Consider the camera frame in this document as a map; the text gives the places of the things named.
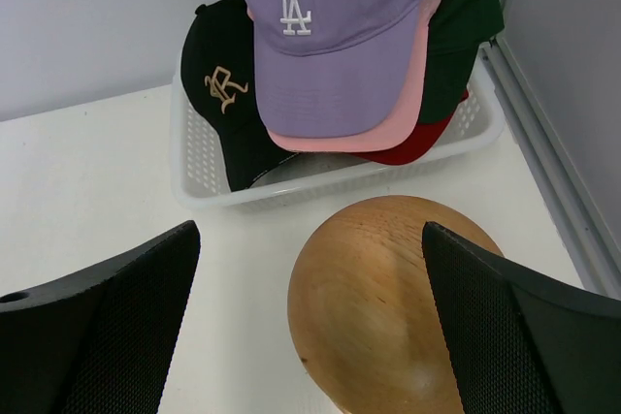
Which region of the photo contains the aluminium frame post right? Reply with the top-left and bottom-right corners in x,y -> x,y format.
484,0 -> 620,298

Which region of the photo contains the pink baseball cap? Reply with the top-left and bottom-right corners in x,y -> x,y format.
257,0 -> 441,153

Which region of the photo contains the purple LA baseball cap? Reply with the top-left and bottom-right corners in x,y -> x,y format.
245,0 -> 423,138

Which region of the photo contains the dark green NY cap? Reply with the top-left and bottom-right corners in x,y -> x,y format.
418,0 -> 505,124

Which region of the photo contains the red baseball cap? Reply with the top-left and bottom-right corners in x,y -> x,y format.
353,111 -> 455,166

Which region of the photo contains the white plastic basket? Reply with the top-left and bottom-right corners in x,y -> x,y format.
169,60 -> 506,211

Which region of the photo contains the black gold-logo baseball cap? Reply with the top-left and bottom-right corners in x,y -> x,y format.
180,0 -> 297,192

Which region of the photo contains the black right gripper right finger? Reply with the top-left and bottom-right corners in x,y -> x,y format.
422,222 -> 620,413

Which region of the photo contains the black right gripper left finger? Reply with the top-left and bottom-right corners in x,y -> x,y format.
1,221 -> 201,413

